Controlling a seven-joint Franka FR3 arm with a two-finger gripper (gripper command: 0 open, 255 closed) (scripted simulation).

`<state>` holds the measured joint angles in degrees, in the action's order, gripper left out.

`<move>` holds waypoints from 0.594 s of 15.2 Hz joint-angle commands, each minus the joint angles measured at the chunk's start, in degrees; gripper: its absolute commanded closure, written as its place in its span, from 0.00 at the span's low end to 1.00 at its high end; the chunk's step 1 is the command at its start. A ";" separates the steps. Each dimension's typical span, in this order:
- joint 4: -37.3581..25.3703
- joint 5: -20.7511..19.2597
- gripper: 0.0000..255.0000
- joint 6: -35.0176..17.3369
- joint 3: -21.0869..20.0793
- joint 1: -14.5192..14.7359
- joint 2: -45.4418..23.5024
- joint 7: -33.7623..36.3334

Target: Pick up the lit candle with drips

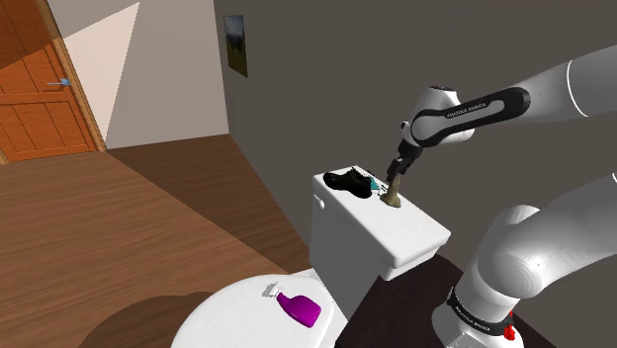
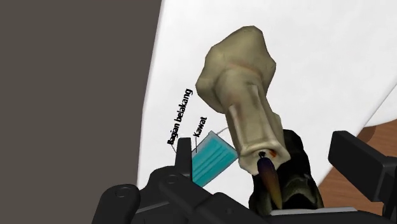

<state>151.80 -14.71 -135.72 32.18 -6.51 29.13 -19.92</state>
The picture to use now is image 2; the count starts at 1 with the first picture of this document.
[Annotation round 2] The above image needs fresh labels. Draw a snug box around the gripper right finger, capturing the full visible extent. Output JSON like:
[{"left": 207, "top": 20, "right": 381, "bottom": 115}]
[{"left": 328, "top": 130, "right": 397, "bottom": 224}]

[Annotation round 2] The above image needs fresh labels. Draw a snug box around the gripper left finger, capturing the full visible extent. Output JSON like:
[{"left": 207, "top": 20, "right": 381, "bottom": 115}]
[{"left": 91, "top": 137, "right": 271, "bottom": 224}]

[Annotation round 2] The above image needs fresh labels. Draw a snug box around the beige and black bird figure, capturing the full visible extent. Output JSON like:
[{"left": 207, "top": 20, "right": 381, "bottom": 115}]
[{"left": 195, "top": 25, "right": 325, "bottom": 218}]

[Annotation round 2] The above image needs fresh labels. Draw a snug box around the white box with mask print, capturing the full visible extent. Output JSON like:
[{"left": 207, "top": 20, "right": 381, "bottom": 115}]
[{"left": 136, "top": 0, "right": 397, "bottom": 209}]

